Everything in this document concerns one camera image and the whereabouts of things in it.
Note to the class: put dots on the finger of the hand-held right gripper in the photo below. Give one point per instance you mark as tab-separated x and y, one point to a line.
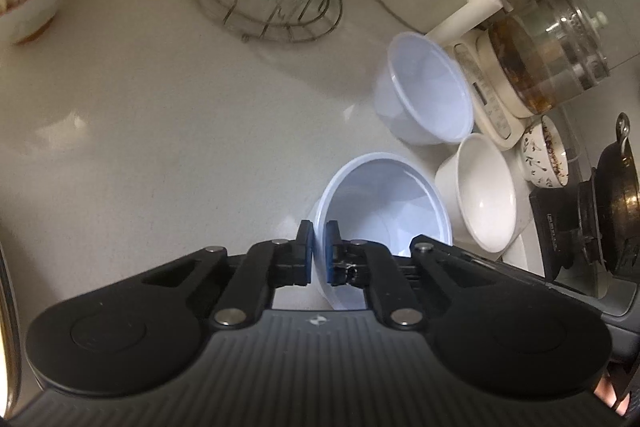
475	269

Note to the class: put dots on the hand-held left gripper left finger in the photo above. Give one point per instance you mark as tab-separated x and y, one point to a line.
310	257

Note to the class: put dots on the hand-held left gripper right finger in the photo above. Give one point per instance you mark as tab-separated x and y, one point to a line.
329	257

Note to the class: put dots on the plain white ceramic bowl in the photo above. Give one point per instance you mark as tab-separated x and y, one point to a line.
480	202

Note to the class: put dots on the translucent plastic bowl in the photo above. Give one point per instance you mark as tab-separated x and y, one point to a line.
425	92
380	197

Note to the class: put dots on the person's right hand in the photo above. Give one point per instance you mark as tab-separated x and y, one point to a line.
607	394

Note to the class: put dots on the black wok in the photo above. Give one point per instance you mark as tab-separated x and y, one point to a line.
620	197

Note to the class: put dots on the leaf print bowl with grains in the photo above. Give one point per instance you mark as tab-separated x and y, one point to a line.
542	157

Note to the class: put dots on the glass electric kettle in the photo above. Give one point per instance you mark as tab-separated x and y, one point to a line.
545	52

